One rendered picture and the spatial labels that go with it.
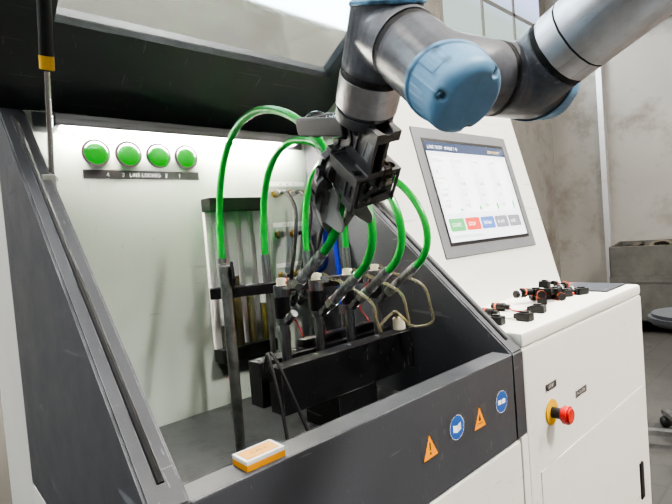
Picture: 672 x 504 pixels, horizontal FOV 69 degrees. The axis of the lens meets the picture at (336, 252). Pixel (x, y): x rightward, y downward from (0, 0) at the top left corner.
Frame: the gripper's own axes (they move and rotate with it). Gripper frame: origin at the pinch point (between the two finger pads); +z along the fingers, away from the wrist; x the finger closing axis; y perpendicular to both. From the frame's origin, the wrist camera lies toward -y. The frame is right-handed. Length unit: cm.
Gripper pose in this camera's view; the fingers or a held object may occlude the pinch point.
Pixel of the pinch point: (334, 220)
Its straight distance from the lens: 74.3
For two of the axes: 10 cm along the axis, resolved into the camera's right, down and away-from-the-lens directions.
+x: 8.3, -3.1, 4.6
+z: -1.4, 6.9, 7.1
